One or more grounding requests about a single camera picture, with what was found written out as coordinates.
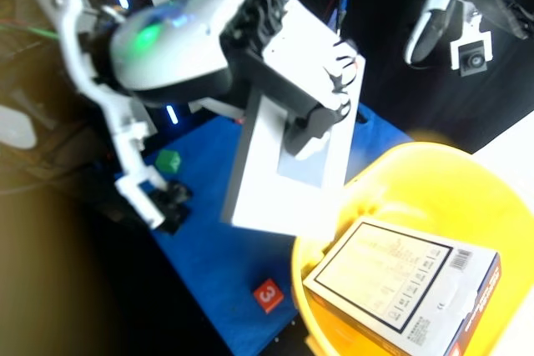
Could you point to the blue cloth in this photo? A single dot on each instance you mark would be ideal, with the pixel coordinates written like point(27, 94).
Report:
point(217, 256)

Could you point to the white and red printed box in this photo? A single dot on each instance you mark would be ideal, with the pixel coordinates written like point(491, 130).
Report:
point(388, 281)

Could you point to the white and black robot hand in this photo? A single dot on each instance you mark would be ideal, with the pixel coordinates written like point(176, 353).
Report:
point(175, 39)
point(434, 18)

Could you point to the green wooden block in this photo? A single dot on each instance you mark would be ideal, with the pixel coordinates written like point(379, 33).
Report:
point(168, 161)

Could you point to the red block with number three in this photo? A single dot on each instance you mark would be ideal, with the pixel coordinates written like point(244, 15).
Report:
point(269, 295)

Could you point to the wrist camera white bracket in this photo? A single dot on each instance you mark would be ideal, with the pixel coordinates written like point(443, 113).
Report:
point(456, 56)
point(75, 51)

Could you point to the yellow plastic bucket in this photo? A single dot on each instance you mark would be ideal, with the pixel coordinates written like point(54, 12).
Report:
point(459, 189)

